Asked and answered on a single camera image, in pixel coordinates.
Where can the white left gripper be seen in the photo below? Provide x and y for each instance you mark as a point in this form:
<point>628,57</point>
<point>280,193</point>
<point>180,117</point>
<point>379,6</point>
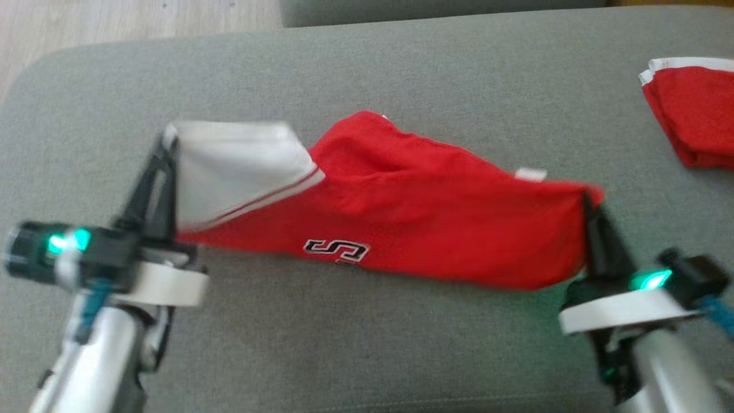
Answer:
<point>155,275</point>

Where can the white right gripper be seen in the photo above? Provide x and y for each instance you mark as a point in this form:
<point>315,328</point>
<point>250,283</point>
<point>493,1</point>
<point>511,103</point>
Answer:
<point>625,312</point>

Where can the red shorts white waistband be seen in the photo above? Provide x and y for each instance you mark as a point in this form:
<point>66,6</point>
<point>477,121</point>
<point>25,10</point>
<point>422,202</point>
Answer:
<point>699,115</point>

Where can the red shorts with white stripes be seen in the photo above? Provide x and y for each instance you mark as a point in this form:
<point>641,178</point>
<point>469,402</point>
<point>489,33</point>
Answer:
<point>430,218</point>

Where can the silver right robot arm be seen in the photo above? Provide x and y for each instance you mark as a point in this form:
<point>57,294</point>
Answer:
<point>671,373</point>

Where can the large grey sofa seat cushion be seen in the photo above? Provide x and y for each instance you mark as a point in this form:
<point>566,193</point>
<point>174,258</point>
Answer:
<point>367,344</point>

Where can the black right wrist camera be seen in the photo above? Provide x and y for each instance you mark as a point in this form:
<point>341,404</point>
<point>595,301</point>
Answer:
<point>694,278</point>

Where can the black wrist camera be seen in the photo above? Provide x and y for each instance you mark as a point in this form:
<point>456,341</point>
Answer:
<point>694,278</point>
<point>28,252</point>

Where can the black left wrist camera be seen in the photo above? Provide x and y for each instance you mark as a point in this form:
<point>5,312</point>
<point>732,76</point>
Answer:
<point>28,252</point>

